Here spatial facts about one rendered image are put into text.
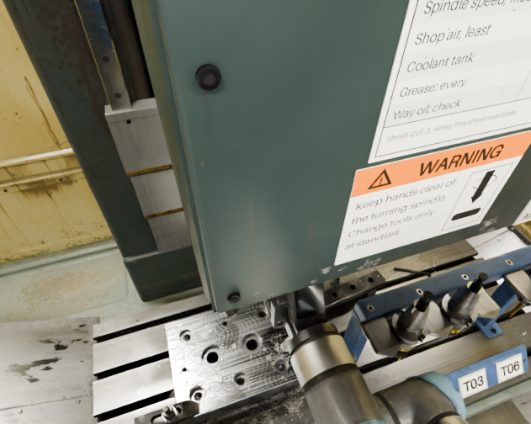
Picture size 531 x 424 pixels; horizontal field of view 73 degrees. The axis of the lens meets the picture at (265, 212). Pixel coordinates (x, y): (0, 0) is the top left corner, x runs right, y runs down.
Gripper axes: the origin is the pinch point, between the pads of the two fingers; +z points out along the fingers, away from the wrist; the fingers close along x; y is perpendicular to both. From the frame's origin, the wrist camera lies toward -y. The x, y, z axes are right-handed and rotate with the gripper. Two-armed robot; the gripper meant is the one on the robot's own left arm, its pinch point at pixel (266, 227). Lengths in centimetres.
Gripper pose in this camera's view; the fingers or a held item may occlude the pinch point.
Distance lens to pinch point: 58.8
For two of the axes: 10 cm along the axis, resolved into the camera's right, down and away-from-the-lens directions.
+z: -3.2, -6.9, 6.5
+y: 0.0, 6.9, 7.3
